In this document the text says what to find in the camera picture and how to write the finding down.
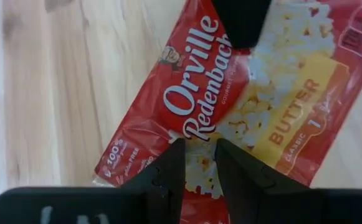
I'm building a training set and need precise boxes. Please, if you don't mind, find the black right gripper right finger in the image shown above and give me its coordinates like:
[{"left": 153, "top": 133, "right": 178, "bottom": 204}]
[{"left": 214, "top": 138, "right": 362, "bottom": 224}]

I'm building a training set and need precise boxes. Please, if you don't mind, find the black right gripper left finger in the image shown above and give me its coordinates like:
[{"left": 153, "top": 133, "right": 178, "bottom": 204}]
[{"left": 0, "top": 138, "right": 186, "bottom": 224}]

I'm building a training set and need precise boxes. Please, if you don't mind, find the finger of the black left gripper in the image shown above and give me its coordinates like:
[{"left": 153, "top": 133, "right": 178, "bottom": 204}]
[{"left": 211, "top": 0, "right": 272, "bottom": 49}]

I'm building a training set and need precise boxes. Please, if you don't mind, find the red popcorn bag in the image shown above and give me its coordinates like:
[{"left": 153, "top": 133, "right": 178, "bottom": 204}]
[{"left": 92, "top": 0, "right": 362, "bottom": 224}]

